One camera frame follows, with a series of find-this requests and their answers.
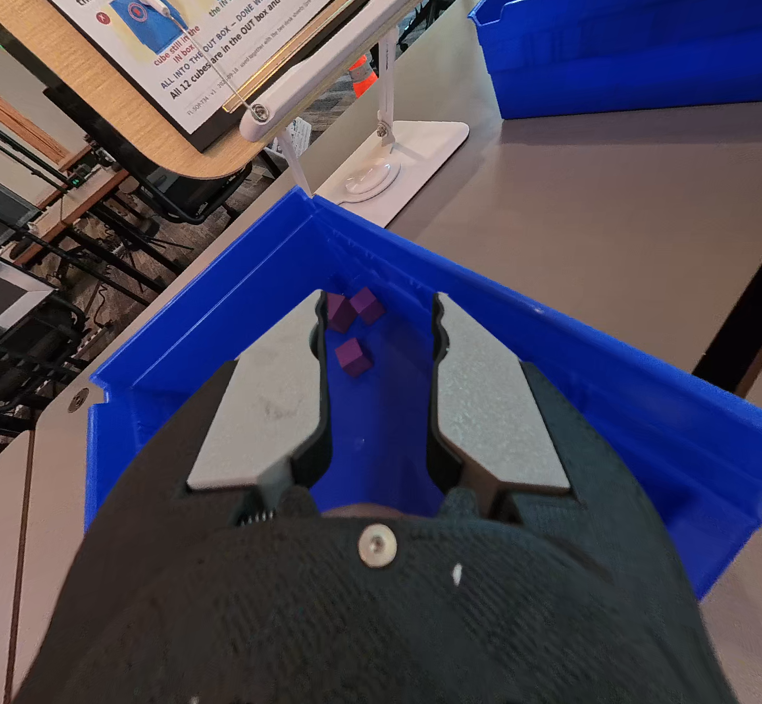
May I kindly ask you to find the orange traffic cone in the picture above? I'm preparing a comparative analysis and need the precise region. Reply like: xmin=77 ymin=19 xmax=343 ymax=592
xmin=348 ymin=55 xmax=380 ymax=98

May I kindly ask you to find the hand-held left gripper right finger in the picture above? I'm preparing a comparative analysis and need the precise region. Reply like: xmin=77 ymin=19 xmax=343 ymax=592
xmin=426 ymin=292 xmax=572 ymax=496

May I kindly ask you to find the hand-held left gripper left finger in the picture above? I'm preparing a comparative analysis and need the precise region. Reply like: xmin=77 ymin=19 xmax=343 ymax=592
xmin=185 ymin=289 xmax=333 ymax=492

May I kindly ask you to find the purple wooden cube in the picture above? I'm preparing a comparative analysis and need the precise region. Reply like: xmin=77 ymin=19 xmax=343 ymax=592
xmin=349 ymin=287 xmax=387 ymax=325
xmin=335 ymin=337 xmax=375 ymax=377
xmin=326 ymin=293 xmax=358 ymax=334

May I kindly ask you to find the blue plastic bin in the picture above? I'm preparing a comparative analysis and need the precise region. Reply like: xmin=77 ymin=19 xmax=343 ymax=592
xmin=467 ymin=0 xmax=762 ymax=121
xmin=83 ymin=186 xmax=762 ymax=600

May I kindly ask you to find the white printed sign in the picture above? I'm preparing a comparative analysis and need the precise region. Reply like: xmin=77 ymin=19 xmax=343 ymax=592
xmin=271 ymin=117 xmax=313 ymax=157

